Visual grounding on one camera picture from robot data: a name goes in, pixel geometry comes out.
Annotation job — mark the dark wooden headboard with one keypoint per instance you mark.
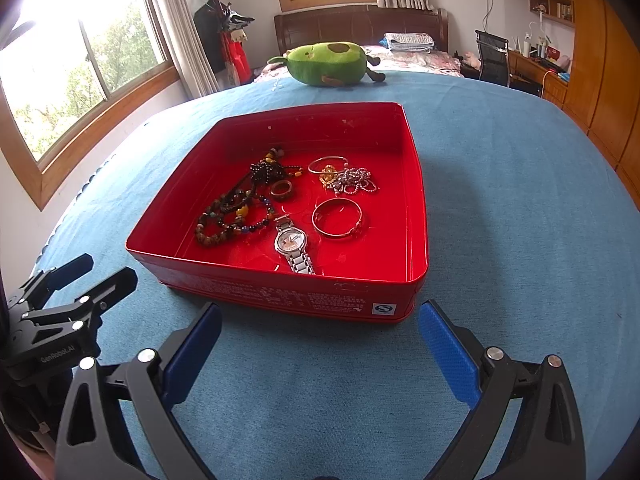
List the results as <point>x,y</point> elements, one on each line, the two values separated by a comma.
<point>350,25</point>

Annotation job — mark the thin gold bangle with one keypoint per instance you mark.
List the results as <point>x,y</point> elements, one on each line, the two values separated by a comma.
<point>312,165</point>

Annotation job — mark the red hanging bag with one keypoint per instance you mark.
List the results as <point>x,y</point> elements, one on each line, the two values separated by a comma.
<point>240,60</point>

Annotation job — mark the wooden wardrobe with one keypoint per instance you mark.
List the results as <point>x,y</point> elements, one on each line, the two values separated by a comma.
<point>605,60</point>

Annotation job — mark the silver wristwatch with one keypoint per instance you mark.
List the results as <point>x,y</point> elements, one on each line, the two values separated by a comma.
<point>289,242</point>

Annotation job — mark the white curtain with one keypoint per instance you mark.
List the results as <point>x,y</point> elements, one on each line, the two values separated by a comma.
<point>185,35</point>

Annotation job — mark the black office chair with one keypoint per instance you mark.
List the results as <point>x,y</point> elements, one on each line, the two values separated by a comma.
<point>492,57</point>

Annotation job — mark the red plastic tray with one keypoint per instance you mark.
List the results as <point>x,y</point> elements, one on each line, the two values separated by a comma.
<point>240,260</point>

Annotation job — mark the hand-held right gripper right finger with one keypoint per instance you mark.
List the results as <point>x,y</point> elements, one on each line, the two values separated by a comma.
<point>447,355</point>

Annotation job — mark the wide gold bangle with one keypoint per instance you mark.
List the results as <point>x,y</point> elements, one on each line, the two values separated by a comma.
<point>316,225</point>

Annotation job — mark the wooden desk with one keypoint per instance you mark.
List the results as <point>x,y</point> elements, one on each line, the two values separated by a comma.
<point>547,85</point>

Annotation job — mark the folded patterned cloth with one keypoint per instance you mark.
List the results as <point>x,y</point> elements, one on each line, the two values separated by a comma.
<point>407,42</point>

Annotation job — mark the green avocado plush toy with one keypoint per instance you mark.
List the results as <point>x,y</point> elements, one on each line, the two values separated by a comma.
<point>320,62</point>

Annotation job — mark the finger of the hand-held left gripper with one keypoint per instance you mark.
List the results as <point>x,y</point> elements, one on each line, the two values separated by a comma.
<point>115,282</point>
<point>65,272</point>

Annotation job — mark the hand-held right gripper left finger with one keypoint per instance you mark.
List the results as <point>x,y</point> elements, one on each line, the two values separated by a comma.
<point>192,355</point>

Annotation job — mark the large wooden frame window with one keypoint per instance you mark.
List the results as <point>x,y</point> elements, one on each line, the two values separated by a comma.
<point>75,60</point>

